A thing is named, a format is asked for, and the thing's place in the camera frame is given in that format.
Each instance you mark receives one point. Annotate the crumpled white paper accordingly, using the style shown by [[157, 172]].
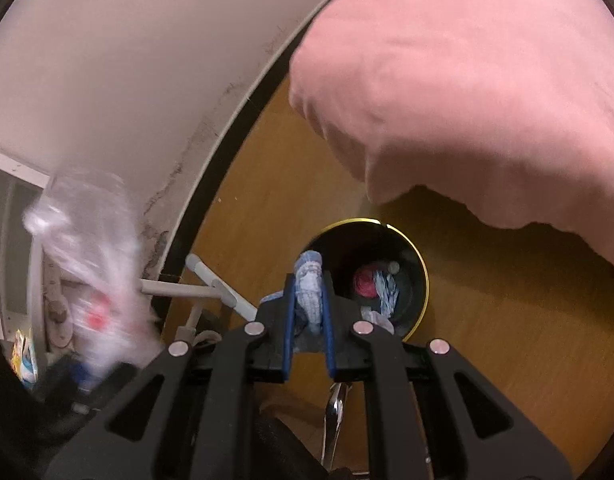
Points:
[[378, 318]]

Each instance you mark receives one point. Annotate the yellow blue packet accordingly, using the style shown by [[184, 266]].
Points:
[[25, 357]]

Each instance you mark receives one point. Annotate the grey desk leg frame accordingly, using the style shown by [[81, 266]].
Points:
[[187, 290]]

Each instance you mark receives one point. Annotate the clear plastic bag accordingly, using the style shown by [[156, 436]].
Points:
[[87, 240]]

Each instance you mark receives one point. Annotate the black trash bin gold rim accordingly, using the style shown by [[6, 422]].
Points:
[[347, 250]]

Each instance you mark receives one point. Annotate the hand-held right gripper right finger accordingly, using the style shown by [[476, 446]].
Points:
[[329, 332]]

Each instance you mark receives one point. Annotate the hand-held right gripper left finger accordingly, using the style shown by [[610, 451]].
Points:
[[286, 332]]

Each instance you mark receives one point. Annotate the red round item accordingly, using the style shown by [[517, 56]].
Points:
[[364, 282]]

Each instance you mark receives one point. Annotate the small white cap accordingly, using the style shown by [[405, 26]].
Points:
[[394, 266]]

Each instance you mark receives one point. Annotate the blue white striped wrapper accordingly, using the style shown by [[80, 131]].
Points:
[[387, 292]]

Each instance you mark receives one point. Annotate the pink blanket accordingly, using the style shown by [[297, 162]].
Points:
[[462, 85]]

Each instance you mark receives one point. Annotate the shiny metal bar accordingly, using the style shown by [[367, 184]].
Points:
[[336, 405]]

